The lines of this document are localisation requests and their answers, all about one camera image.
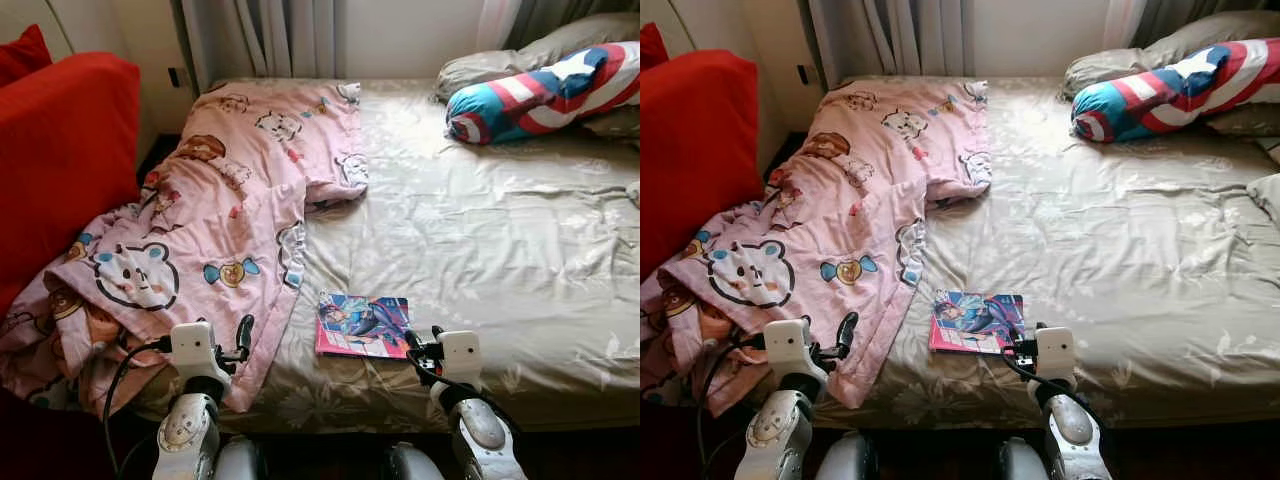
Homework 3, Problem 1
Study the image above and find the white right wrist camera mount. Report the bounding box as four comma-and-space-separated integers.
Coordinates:
437, 330, 483, 389
1035, 327, 1077, 386

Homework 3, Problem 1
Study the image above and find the silver left robot leg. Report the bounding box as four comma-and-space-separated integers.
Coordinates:
213, 435, 266, 480
815, 432, 879, 480

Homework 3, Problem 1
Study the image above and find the bed with beige floral sheet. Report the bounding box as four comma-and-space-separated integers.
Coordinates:
130, 75, 641, 436
760, 72, 1280, 431

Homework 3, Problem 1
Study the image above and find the pink cartoon bear blanket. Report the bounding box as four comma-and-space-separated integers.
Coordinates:
640, 78, 991, 416
0, 80, 369, 416

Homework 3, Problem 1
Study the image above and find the grey curtain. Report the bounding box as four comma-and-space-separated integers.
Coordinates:
180, 0, 336, 93
478, 0, 641, 51
805, 0, 966, 91
1105, 0, 1280, 51

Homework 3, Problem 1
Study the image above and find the colourful comic book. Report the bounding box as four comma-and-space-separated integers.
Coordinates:
315, 292, 411, 359
928, 290, 1026, 356

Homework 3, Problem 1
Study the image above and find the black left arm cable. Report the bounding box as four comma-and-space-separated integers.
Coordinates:
697, 335, 771, 471
103, 338, 176, 476

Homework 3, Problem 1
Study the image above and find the large red cushion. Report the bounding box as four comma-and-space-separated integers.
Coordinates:
640, 22, 669, 69
0, 52, 141, 311
640, 50, 764, 281
0, 24, 53, 86

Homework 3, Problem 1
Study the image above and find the red white blue shield pillow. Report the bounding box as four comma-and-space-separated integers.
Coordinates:
1071, 38, 1280, 144
446, 40, 641, 146

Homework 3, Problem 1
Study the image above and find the grey floral pillow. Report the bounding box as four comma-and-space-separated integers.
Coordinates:
435, 12, 641, 101
1062, 10, 1280, 101
582, 105, 641, 138
1207, 103, 1280, 138

